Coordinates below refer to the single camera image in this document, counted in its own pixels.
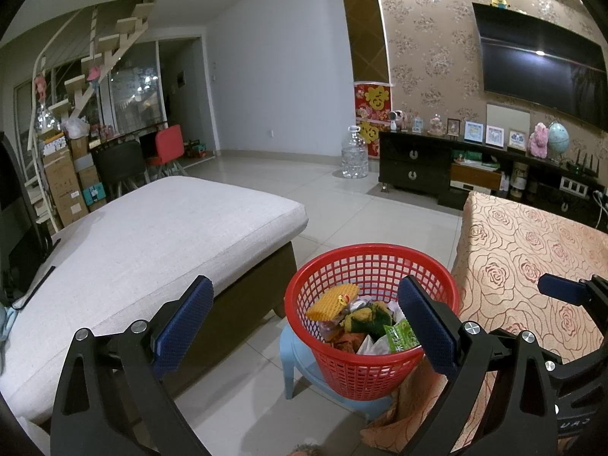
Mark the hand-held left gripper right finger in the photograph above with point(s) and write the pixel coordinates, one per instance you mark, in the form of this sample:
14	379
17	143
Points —
427	327

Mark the pink picture frame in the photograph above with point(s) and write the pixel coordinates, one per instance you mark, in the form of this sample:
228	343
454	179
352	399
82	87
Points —
495	136

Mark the red chair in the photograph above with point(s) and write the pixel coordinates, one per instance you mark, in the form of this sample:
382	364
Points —
168	145

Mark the light blue plastic stool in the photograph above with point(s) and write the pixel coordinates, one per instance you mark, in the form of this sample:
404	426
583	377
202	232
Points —
297	365

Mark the white picture frame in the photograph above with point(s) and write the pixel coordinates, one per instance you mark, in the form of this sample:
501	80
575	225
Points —
518	138

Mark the black router with antennas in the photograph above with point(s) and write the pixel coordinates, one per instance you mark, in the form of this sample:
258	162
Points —
583	166

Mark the white blank board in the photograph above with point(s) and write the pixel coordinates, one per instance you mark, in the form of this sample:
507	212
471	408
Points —
510	115

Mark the black slim stick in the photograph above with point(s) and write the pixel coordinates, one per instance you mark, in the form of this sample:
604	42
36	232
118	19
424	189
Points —
39	285

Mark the teal small box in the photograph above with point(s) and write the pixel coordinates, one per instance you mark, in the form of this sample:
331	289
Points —
93	194

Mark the green candy wrapper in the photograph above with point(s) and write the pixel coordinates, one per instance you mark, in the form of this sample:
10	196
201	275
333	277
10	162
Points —
401	337

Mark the white robot toy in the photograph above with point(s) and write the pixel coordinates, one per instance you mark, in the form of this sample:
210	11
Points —
395	119

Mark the yellow waffle textured packet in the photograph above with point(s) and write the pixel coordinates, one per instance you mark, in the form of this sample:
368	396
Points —
332	303

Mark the rose pattern tablecloth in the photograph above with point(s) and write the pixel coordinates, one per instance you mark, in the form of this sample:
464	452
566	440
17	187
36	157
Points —
508	247

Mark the stack of cardboard boxes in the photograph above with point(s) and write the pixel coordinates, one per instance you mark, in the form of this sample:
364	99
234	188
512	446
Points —
64	185

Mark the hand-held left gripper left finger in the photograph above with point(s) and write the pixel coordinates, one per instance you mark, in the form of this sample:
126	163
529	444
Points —
183	327

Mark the orange wrapper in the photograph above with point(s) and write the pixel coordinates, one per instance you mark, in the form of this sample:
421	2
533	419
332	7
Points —
346	341

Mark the black chair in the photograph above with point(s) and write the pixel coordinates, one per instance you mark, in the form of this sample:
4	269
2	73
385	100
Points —
118	164

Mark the black television cabinet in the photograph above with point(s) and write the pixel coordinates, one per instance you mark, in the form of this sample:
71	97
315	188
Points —
408	166

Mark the white plastic bag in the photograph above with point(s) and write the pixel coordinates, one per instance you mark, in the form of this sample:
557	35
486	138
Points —
78	128

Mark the pink plush toy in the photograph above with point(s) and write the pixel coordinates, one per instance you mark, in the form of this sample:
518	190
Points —
539	140

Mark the yellow green scouring sponge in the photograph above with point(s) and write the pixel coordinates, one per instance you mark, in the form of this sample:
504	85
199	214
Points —
368	319

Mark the white cushioned sofa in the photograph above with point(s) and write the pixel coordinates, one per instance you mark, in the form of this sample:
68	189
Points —
156	237

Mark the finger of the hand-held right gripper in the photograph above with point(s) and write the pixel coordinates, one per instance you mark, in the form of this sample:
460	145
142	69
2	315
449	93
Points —
579	370
560	289

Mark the cream canister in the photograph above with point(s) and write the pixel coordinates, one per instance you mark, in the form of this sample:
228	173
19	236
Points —
519	179

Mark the orange brown drawer box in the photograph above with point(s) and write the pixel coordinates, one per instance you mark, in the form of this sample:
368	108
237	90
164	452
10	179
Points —
475	176

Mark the clear large water jug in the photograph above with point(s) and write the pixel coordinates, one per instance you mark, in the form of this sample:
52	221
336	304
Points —
354	156

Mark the fuzzy grey slipper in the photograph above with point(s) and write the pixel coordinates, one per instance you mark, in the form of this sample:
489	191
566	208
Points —
306	450

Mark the colourful floor toy set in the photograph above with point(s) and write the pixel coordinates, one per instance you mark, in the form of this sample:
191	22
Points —
198	149

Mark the light blue globe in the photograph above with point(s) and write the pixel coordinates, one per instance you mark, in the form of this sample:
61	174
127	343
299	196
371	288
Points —
559	137

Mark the pink hanging toy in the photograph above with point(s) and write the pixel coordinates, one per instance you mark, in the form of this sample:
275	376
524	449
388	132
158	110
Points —
94	73
40	86

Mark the red festive wall poster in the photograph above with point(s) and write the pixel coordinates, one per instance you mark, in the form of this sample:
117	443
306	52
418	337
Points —
373	114

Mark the green flat boxes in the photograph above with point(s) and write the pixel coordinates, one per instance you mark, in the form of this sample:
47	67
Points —
475	159

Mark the brown picture frame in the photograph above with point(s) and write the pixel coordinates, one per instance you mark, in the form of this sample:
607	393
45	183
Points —
452	128

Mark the red plastic mesh basket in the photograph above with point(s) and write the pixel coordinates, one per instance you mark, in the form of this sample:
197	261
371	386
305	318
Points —
356	375

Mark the light blue soft toy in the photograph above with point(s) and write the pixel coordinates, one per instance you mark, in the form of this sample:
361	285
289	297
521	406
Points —
7	323

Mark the black tall furniture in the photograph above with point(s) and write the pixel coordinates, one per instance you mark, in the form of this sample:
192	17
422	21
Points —
16	209

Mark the white wooden staircase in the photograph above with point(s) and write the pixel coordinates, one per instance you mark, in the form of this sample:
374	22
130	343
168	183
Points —
104	61

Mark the blue picture frame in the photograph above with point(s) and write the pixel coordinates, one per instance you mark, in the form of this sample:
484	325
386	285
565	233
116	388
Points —
473	132

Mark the pink dome ornament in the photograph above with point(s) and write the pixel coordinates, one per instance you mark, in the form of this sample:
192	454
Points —
435	124

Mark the small blue ornament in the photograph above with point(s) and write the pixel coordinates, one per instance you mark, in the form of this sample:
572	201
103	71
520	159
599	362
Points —
416	124

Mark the black wall television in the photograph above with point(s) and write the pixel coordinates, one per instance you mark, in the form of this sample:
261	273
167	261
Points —
536	61

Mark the glass sliding door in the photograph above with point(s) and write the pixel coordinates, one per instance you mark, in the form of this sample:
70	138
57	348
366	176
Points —
137	85

